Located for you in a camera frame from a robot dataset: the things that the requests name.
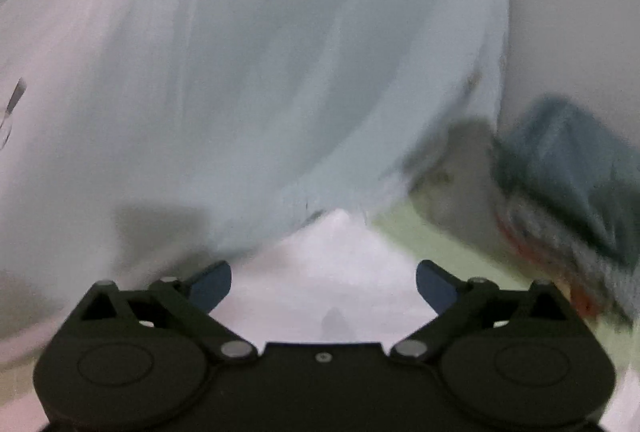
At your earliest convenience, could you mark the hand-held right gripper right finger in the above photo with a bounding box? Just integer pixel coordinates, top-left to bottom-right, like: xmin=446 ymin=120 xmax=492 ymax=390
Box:
xmin=391 ymin=260 xmax=583 ymax=365

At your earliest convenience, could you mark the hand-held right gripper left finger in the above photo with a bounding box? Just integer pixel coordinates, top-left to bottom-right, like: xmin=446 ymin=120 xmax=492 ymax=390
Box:
xmin=75 ymin=260 xmax=260 ymax=365

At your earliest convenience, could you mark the white garment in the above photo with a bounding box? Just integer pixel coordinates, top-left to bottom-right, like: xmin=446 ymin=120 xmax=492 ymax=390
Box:
xmin=232 ymin=208 xmax=441 ymax=345

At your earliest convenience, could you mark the green grid mat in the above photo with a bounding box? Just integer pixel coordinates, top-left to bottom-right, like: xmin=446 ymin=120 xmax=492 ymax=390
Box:
xmin=367 ymin=204 xmax=640 ymax=432

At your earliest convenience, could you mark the checked folded garment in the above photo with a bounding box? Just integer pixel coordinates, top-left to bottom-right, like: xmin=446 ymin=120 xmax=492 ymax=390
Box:
xmin=495 ymin=194 xmax=637 ymax=325

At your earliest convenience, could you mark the red folded garment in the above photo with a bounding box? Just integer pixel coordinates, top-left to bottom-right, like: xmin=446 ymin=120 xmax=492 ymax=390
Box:
xmin=495 ymin=212 xmax=608 ymax=319

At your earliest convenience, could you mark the teal folded garment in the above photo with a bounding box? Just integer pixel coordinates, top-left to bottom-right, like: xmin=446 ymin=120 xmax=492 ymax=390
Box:
xmin=492 ymin=94 xmax=640 ymax=263

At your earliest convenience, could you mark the pale blue printed bed sheet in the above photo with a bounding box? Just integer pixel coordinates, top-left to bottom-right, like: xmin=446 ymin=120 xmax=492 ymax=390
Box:
xmin=0 ymin=0 xmax=512 ymax=363

